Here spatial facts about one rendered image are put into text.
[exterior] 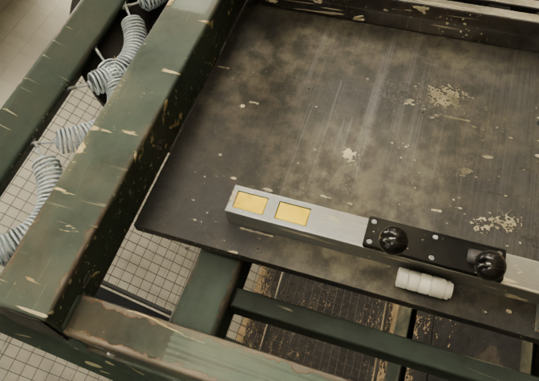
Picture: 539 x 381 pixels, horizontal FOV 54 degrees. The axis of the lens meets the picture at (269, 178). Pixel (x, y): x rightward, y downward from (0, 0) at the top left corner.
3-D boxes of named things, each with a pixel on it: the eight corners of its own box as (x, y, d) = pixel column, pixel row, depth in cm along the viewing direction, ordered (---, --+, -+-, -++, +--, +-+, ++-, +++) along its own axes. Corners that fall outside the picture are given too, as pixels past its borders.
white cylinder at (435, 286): (393, 289, 80) (447, 304, 78) (396, 281, 78) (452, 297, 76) (397, 270, 81) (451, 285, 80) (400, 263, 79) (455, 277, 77)
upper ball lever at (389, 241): (402, 251, 80) (405, 260, 67) (376, 245, 81) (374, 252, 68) (407, 226, 80) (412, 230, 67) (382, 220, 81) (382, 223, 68)
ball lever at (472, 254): (485, 273, 77) (505, 286, 64) (458, 265, 78) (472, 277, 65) (492, 247, 77) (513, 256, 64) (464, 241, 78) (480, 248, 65)
